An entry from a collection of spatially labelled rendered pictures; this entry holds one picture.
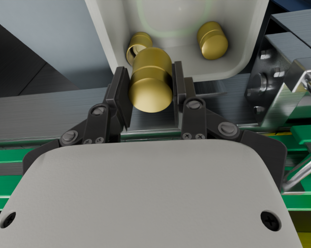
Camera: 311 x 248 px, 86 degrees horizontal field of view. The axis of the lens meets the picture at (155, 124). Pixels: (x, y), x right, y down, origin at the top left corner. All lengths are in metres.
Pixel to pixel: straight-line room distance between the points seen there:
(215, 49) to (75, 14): 0.37
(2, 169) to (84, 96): 0.18
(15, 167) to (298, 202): 0.44
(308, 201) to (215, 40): 0.27
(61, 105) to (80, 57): 0.22
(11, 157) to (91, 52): 0.33
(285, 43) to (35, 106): 0.42
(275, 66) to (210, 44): 0.08
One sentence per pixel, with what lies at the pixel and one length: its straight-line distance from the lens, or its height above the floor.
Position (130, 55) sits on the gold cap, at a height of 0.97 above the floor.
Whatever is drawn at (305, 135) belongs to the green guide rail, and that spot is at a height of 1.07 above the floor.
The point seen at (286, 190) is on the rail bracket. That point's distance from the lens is 0.24.
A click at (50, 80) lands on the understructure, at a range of 0.99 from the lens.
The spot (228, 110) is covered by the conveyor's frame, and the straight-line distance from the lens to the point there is 0.28.
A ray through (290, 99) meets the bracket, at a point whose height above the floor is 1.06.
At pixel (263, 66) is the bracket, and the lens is 0.26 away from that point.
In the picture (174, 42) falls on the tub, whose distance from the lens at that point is 0.29.
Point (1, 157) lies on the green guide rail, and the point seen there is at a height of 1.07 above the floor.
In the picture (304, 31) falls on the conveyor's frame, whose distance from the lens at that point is 0.28.
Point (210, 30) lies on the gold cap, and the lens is 0.26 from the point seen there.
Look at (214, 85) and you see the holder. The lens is 0.32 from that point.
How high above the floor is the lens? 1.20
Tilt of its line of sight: 40 degrees down
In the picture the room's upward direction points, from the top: 178 degrees counter-clockwise
